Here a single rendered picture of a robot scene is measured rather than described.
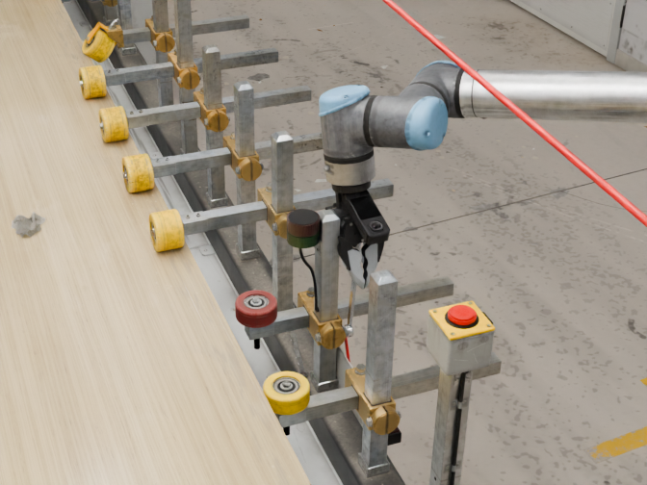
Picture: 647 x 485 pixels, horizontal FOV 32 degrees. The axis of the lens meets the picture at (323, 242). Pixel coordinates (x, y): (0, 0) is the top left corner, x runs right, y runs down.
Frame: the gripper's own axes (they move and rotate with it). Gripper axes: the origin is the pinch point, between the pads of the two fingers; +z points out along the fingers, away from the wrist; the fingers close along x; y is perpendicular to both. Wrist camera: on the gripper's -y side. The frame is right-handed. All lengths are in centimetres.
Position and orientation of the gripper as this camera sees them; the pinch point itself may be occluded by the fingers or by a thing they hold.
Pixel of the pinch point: (364, 283)
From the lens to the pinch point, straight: 211.1
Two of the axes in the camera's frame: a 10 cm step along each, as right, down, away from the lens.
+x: -9.1, 2.4, -3.4
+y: -4.0, -3.3, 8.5
